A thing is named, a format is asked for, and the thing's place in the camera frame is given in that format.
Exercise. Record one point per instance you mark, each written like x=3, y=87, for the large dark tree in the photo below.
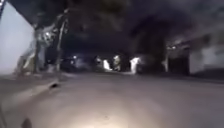
x=148, y=46

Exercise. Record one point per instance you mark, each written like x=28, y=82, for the grey asphalt road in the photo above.
x=126, y=100

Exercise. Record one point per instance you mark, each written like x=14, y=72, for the tree with thin trunk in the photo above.
x=60, y=46

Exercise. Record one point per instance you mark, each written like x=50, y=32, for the building with dark gate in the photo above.
x=203, y=56

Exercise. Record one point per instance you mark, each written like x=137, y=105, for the tree with pale trunk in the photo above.
x=37, y=50

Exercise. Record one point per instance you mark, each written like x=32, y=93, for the pale building wall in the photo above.
x=13, y=43

